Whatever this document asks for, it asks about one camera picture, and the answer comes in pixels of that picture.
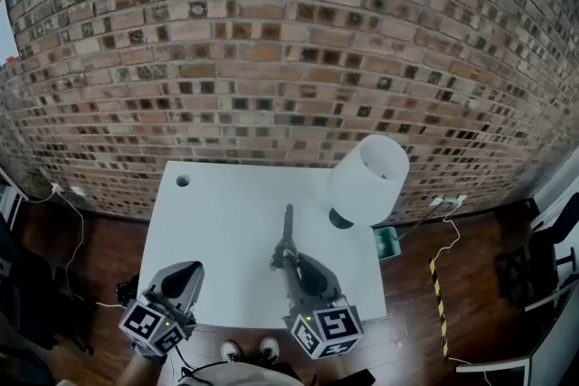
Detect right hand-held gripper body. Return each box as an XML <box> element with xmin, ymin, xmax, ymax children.
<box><xmin>282</xmin><ymin>254</ymin><xmax>365</xmax><ymax>361</ymax></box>

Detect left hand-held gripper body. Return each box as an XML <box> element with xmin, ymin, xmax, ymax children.
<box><xmin>118</xmin><ymin>259</ymin><xmax>206</xmax><ymax>359</ymax></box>

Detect person's left forearm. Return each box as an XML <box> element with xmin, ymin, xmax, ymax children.
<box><xmin>118</xmin><ymin>352</ymin><xmax>166</xmax><ymax>386</ymax></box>

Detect person's left white shoe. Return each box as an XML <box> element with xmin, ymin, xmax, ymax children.
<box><xmin>220</xmin><ymin>339</ymin><xmax>242</xmax><ymax>363</ymax></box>

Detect person's white shoe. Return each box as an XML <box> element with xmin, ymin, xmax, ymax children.
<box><xmin>220</xmin><ymin>339</ymin><xmax>242</xmax><ymax>363</ymax></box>
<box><xmin>259</xmin><ymin>336</ymin><xmax>280</xmax><ymax>362</ymax></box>

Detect person's right white shoe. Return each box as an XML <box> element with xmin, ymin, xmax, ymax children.
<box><xmin>259</xmin><ymin>336</ymin><xmax>280</xmax><ymax>362</ymax></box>

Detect person's black trousers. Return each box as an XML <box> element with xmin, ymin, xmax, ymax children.
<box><xmin>261</xmin><ymin>359</ymin><xmax>304</xmax><ymax>381</ymax></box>

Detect person's grey shirt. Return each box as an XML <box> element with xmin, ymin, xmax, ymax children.
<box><xmin>178</xmin><ymin>361</ymin><xmax>299</xmax><ymax>386</ymax></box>

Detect black chair armrest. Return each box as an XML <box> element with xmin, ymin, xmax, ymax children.
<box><xmin>347</xmin><ymin>370</ymin><xmax>376</xmax><ymax>386</ymax></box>

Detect white table lamp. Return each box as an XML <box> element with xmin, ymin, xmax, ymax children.
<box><xmin>326</xmin><ymin>134</ymin><xmax>411</xmax><ymax>231</ymax></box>

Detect yellow black striped tape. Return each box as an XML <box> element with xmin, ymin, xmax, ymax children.
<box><xmin>428</xmin><ymin>258</ymin><xmax>450</xmax><ymax>362</ymax></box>

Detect black office chair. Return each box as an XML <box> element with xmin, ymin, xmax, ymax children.
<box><xmin>0</xmin><ymin>212</ymin><xmax>96</xmax><ymax>386</ymax></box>
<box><xmin>495</xmin><ymin>192</ymin><xmax>579</xmax><ymax>311</ymax></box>

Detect white side table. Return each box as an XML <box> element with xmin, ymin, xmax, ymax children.
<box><xmin>455</xmin><ymin>293</ymin><xmax>579</xmax><ymax>386</ymax></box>

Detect white shelf unit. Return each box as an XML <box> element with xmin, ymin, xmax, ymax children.
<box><xmin>0</xmin><ymin>180</ymin><xmax>28</xmax><ymax>231</ymax></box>

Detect window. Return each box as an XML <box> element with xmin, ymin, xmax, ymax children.
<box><xmin>0</xmin><ymin>0</ymin><xmax>22</xmax><ymax>64</ymax></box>

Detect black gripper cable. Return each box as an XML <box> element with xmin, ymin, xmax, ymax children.
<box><xmin>174</xmin><ymin>343</ymin><xmax>200</xmax><ymax>377</ymax></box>

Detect white cable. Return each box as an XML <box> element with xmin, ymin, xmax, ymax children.
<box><xmin>447</xmin><ymin>356</ymin><xmax>490</xmax><ymax>383</ymax></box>
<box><xmin>26</xmin><ymin>189</ymin><xmax>126</xmax><ymax>309</ymax></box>
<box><xmin>429</xmin><ymin>205</ymin><xmax>461</xmax><ymax>263</ymax></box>

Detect white wall power adapter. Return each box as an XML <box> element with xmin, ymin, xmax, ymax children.
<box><xmin>432</xmin><ymin>193</ymin><xmax>468</xmax><ymax>208</ymax></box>

